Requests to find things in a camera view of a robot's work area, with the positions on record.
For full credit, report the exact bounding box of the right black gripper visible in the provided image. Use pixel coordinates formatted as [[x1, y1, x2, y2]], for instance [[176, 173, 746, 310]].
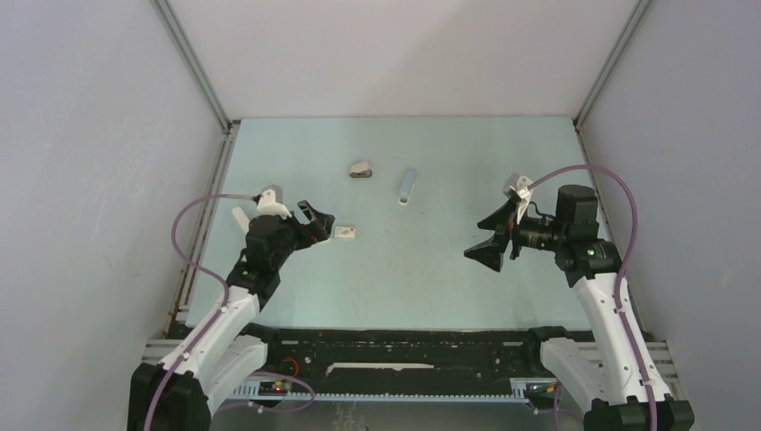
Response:
[[463, 198, 566, 272]]

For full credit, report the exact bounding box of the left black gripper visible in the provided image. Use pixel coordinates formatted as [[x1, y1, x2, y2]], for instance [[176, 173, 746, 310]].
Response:
[[271, 200, 333, 269]]

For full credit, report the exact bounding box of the white staple box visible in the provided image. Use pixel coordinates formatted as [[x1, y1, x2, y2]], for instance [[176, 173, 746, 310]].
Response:
[[334, 226, 356, 240]]

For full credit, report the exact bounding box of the beige brown mini stapler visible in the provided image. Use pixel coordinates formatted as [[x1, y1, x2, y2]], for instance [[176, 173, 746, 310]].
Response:
[[349, 161, 373, 179]]

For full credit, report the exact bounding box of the light blue stapler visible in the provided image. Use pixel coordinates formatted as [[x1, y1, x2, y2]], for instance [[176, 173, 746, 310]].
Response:
[[398, 169, 417, 207]]

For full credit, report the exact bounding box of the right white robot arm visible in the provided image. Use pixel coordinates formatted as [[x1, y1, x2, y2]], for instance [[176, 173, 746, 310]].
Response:
[[464, 185, 695, 430]]

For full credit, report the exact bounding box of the white stapler at left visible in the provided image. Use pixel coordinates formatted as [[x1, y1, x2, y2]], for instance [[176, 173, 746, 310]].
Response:
[[231, 207, 250, 233]]

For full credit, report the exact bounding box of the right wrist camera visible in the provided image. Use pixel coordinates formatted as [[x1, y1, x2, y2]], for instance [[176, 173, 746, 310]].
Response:
[[503, 173, 533, 224]]

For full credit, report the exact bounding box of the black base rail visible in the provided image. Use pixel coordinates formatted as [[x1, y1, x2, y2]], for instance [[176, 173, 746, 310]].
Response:
[[242, 323, 594, 399]]

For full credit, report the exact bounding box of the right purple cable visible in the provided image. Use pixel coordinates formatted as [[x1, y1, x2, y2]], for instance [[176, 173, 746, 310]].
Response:
[[529, 164, 661, 418]]

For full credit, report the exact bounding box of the purple cable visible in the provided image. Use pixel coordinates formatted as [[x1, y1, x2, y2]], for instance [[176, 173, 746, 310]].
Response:
[[142, 191, 263, 431], [529, 164, 661, 418]]

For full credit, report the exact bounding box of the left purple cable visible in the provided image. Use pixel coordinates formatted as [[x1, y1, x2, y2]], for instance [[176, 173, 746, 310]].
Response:
[[142, 191, 263, 431]]

